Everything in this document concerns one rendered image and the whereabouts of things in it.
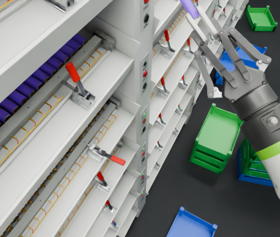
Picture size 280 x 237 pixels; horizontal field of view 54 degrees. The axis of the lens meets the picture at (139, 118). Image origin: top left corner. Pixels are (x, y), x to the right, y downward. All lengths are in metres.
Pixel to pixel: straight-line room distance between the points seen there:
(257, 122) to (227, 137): 1.18
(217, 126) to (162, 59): 0.87
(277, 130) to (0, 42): 0.42
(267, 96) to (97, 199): 0.56
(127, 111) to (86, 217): 0.33
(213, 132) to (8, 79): 1.44
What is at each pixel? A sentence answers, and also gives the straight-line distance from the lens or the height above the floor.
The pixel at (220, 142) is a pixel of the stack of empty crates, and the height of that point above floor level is 0.16.
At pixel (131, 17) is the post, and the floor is 1.19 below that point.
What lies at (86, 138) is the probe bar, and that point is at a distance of 0.68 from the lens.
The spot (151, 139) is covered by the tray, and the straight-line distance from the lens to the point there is 1.19.
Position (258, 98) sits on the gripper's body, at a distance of 0.51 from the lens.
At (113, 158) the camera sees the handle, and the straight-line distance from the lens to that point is 0.66.
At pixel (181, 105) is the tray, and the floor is 0.30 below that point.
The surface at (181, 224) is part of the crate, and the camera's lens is 1.57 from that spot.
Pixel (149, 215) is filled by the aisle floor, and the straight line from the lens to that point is 1.57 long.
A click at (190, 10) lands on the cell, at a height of 1.19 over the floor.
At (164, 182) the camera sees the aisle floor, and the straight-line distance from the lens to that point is 1.65.
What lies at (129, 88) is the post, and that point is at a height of 0.99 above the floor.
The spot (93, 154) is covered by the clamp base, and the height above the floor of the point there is 0.91.
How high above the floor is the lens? 1.49
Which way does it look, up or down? 52 degrees down
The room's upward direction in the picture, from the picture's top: straight up
